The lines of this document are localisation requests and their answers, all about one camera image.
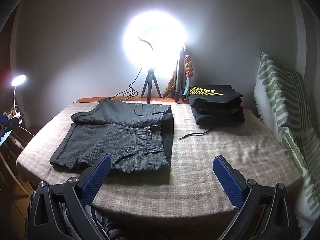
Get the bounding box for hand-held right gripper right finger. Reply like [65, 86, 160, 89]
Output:
[213, 156, 294, 240]

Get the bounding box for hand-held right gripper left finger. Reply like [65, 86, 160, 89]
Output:
[28, 154, 112, 240]

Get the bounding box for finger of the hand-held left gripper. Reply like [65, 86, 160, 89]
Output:
[0, 115, 20, 140]

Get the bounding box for grey checked pants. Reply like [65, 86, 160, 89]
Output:
[50, 99, 174, 174]

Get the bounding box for checked beige blanket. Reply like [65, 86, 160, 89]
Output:
[16, 99, 304, 219]

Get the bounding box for white gooseneck desk lamp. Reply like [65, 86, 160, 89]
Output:
[10, 74, 27, 124]

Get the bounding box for green patterned cushion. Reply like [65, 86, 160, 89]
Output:
[254, 52, 320, 233]

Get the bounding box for small black tripod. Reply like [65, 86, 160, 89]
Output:
[141, 69, 162, 105]

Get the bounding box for orange patterned cloth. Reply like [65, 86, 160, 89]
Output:
[163, 71, 175, 98]

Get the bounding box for folded tripod stands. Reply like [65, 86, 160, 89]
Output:
[172, 44, 192, 103]

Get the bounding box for black power cable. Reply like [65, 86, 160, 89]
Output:
[73, 67, 143, 103]

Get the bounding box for ring light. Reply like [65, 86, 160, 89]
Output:
[122, 12, 189, 78]

